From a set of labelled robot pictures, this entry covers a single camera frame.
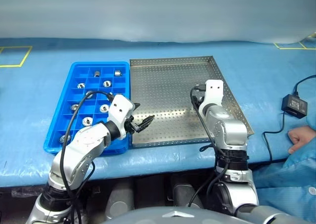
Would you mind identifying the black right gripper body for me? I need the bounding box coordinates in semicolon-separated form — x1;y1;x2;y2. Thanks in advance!
193;95;205;109

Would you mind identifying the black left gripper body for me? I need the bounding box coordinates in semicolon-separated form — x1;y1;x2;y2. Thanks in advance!
123;117;141;135

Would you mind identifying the blue compartment plastic tray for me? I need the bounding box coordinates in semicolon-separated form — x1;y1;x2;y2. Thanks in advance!
43;61;131;156

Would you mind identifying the perforated steel tray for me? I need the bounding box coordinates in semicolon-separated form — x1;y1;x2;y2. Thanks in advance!
129;56;255;149

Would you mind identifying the person's bare hand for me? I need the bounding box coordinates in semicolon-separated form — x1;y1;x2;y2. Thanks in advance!
287;125;316;154

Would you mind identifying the grey rounded cylinder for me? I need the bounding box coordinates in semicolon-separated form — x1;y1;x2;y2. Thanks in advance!
106;181;134;220
172;181;203;209

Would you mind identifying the grey backdrop sheet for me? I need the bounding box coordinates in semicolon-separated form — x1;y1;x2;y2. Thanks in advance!
0;0;316;45

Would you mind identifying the grey robot torso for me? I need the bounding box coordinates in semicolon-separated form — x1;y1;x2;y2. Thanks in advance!
101;205;308;224

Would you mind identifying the black power adapter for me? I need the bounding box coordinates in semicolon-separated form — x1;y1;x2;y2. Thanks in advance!
281;94;309;119

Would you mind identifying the person's blue coat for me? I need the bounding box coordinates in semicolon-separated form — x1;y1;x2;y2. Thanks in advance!
251;134;316;224

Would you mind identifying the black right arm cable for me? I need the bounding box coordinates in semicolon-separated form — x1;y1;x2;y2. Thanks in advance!
188;85;229;208

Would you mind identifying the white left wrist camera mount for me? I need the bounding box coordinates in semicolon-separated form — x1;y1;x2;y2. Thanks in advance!
108;94;136;141

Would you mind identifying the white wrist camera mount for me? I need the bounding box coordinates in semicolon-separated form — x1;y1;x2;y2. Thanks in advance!
108;94;136;141
198;79;225;116

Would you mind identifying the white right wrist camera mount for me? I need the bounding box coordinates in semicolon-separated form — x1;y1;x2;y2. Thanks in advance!
198;79;225;116

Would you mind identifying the thin black adapter output cable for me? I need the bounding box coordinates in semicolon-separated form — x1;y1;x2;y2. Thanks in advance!
262;111;287;164

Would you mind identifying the thin black adapter input cable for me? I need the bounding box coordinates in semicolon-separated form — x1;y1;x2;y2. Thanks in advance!
293;75;316;97

